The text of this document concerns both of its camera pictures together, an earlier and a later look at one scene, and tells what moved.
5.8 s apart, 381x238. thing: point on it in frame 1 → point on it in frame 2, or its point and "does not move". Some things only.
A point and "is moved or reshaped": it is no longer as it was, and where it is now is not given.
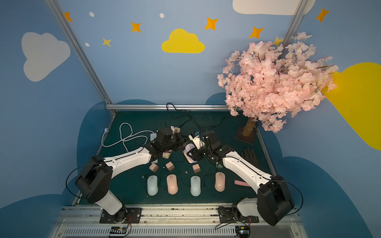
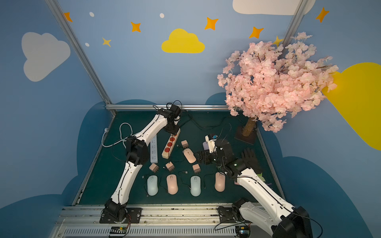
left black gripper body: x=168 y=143 → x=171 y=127
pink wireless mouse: x=220 y=181 does not move
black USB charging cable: x=185 y=172 does not move
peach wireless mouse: x=189 y=159 does not move
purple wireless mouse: x=189 y=146 is moved or reshaped
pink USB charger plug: x=196 y=168 does not move
